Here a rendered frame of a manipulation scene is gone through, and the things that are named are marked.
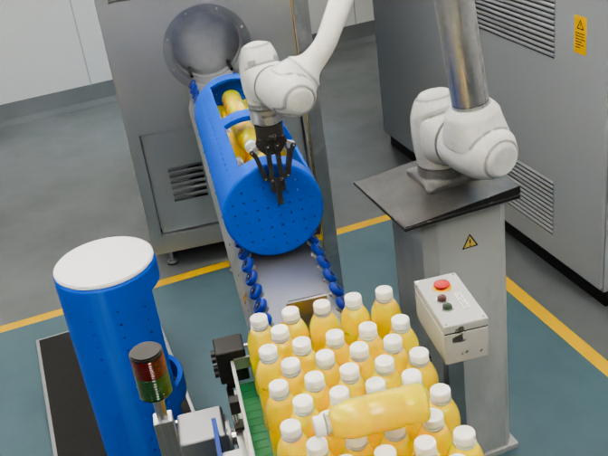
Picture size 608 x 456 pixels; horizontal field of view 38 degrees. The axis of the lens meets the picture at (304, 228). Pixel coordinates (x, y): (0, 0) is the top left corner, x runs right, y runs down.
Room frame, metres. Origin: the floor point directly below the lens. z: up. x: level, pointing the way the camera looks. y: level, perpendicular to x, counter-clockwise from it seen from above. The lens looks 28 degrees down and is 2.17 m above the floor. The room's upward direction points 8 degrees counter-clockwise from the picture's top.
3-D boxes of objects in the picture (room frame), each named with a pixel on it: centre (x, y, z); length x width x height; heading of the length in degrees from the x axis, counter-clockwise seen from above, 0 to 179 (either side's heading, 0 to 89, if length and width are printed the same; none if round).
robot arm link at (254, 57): (2.15, 0.05, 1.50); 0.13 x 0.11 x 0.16; 22
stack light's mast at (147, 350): (1.35, 0.32, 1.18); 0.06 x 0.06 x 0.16
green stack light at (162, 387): (1.35, 0.32, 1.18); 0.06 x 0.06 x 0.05
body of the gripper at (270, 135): (2.16, 0.05, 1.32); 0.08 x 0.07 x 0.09; 98
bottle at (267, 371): (1.51, 0.11, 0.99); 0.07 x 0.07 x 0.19
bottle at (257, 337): (1.64, 0.13, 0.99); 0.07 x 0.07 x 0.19
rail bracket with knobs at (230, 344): (1.70, 0.21, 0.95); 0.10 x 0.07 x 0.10; 98
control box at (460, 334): (1.61, -0.30, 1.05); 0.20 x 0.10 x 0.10; 8
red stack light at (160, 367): (1.35, 0.32, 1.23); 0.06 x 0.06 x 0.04
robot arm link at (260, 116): (2.16, 0.05, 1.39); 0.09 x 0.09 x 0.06
